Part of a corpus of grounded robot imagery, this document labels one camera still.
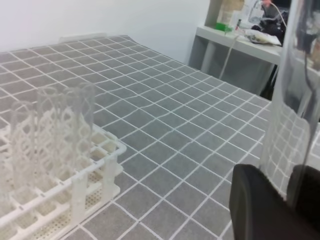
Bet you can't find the white cable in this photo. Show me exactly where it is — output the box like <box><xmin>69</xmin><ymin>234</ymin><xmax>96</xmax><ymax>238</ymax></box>
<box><xmin>219</xmin><ymin>2</ymin><xmax>288</xmax><ymax>81</ymax></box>

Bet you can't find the white shelf desk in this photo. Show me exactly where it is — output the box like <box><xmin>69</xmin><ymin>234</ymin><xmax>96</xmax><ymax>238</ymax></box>
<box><xmin>188</xmin><ymin>0</ymin><xmax>282</xmax><ymax>95</ymax></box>

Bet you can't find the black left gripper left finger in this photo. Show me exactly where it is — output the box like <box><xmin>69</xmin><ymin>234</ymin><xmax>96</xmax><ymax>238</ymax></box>
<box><xmin>229</xmin><ymin>164</ymin><xmax>320</xmax><ymax>240</ymax></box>

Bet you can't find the clear glass test tube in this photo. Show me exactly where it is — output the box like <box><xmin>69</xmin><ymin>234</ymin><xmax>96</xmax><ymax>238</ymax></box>
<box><xmin>259</xmin><ymin>0</ymin><xmax>320</xmax><ymax>207</ymax></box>

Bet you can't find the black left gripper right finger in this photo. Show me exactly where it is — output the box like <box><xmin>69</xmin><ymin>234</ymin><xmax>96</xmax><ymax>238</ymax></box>
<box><xmin>287</xmin><ymin>164</ymin><xmax>320</xmax><ymax>225</ymax></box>

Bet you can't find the grey grid tablecloth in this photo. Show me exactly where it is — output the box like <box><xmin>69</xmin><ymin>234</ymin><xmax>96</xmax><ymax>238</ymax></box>
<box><xmin>0</xmin><ymin>36</ymin><xmax>271</xmax><ymax>240</ymax></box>

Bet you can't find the white test tube rack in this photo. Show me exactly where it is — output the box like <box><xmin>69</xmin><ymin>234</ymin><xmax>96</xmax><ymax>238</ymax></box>
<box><xmin>0</xmin><ymin>125</ymin><xmax>127</xmax><ymax>240</ymax></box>

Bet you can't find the green box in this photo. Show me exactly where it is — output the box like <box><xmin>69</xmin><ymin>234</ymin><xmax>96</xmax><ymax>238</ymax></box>
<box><xmin>214</xmin><ymin>22</ymin><xmax>233</xmax><ymax>33</ymax></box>

